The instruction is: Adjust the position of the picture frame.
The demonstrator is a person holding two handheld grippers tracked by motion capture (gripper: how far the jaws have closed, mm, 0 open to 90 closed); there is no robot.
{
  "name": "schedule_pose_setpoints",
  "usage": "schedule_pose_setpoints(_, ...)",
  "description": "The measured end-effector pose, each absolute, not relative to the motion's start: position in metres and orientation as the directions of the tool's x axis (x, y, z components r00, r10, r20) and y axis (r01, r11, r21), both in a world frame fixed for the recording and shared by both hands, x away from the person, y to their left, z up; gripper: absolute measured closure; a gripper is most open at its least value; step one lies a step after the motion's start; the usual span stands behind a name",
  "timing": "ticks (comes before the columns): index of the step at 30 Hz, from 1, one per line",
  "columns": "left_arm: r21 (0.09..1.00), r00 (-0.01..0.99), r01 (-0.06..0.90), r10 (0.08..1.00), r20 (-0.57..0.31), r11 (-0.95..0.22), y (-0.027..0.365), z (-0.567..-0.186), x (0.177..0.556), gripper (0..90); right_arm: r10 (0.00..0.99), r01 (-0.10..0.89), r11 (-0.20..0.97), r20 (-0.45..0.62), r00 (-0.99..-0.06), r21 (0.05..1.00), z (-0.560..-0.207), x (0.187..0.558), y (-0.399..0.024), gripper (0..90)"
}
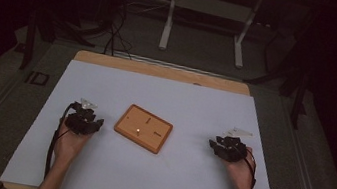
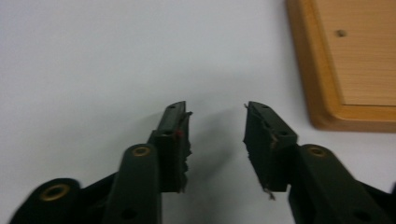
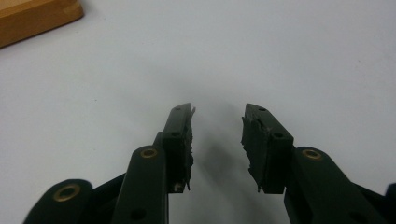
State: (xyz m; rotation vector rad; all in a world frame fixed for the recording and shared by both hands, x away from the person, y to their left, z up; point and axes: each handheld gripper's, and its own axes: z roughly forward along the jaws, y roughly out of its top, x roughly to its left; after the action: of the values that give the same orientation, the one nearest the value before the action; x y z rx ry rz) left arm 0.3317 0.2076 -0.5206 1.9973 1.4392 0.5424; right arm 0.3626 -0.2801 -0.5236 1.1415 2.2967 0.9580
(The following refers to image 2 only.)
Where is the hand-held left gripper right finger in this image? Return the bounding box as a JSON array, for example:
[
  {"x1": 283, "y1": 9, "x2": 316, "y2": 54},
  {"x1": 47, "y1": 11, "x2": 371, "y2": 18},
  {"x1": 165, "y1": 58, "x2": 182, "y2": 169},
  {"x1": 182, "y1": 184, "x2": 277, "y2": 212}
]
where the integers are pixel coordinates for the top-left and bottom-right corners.
[{"x1": 243, "y1": 101, "x2": 299, "y2": 201}]

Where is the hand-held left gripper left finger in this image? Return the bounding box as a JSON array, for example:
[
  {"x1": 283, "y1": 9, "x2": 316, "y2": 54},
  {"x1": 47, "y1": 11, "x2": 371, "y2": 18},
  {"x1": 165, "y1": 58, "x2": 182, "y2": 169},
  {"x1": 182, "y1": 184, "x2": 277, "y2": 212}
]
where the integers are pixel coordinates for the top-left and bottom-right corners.
[{"x1": 148, "y1": 101, "x2": 193, "y2": 194}]

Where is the wooden board with slots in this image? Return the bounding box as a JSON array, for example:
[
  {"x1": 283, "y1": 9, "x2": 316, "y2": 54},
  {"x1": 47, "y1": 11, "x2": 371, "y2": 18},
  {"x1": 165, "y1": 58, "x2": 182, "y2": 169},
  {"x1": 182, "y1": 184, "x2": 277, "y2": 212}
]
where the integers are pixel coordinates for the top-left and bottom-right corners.
[{"x1": 286, "y1": 0, "x2": 396, "y2": 133}]

